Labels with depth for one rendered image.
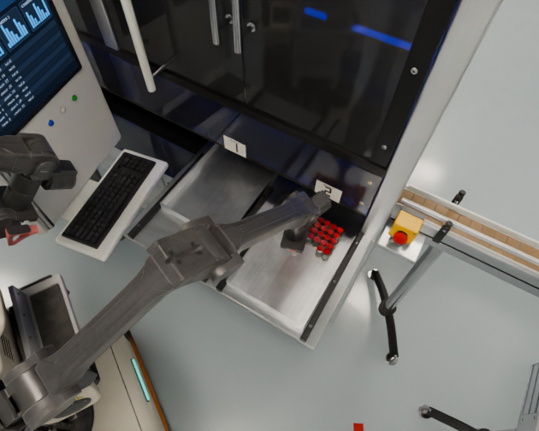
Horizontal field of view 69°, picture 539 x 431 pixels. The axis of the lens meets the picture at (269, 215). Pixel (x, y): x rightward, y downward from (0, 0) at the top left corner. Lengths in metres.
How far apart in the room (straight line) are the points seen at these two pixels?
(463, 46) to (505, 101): 2.70
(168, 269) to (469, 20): 0.63
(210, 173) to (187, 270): 0.85
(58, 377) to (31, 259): 1.81
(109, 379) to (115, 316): 1.18
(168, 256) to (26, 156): 0.42
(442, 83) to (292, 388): 1.55
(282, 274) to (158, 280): 0.65
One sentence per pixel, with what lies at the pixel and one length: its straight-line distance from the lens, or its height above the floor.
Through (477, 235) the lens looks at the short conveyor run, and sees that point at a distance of 1.35.
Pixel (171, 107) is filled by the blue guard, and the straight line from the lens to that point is 1.41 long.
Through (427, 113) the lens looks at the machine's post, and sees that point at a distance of 0.91.
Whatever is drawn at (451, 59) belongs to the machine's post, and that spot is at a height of 1.55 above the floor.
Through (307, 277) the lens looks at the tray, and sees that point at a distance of 1.22.
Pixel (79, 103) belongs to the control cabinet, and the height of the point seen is 1.08.
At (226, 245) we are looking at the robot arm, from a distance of 0.70.
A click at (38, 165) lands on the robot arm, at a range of 0.95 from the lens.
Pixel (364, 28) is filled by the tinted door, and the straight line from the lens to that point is 0.87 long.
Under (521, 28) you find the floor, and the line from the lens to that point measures 4.36.
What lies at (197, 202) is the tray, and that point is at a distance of 1.36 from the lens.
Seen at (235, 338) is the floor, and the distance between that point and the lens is 2.07.
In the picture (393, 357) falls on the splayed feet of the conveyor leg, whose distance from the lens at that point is 2.08.
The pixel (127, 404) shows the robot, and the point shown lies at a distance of 1.81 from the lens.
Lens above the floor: 2.00
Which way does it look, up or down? 58 degrees down
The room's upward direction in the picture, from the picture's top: 2 degrees clockwise
